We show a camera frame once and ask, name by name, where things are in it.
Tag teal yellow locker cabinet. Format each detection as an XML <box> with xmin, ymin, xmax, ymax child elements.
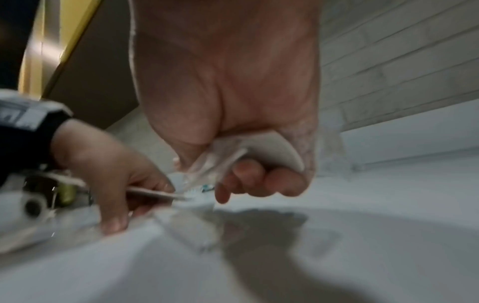
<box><xmin>18</xmin><ymin>0</ymin><xmax>102</xmax><ymax>98</ymax></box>

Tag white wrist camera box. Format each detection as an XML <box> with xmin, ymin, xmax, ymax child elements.
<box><xmin>0</xmin><ymin>169</ymin><xmax>95</xmax><ymax>254</ymax></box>

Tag person's right hand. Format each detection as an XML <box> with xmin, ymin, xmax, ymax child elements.
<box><xmin>129</xmin><ymin>0</ymin><xmax>323</xmax><ymax>205</ymax></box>

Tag white combs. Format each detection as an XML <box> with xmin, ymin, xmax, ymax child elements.
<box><xmin>173</xmin><ymin>129</ymin><xmax>353</xmax><ymax>191</ymax></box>
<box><xmin>154</xmin><ymin>206</ymin><xmax>221</xmax><ymax>255</ymax></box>
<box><xmin>126</xmin><ymin>185</ymin><xmax>196</xmax><ymax>203</ymax></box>

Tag white table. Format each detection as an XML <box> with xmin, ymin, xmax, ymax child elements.
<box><xmin>0</xmin><ymin>99</ymin><xmax>479</xmax><ymax>303</ymax></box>

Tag person's left hand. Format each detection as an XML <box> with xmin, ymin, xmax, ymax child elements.
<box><xmin>50</xmin><ymin>118</ymin><xmax>177</xmax><ymax>235</ymax></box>

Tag black marker wristband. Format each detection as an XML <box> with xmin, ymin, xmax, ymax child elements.
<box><xmin>0</xmin><ymin>90</ymin><xmax>74</xmax><ymax>186</ymax></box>

